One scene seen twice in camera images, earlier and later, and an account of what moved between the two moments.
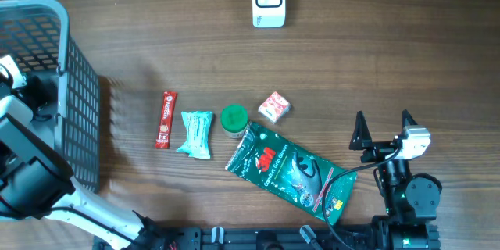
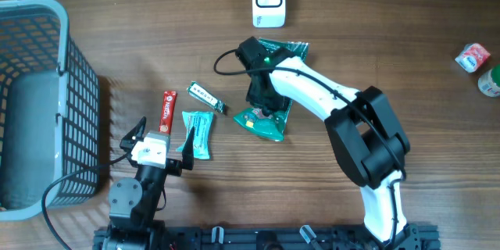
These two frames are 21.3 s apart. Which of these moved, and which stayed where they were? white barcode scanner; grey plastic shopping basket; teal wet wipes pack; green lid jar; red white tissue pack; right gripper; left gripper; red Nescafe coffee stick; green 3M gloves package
Moved: green lid jar; green 3M gloves package; left gripper; red white tissue pack; right gripper
Stayed: grey plastic shopping basket; white barcode scanner; teal wet wipes pack; red Nescafe coffee stick
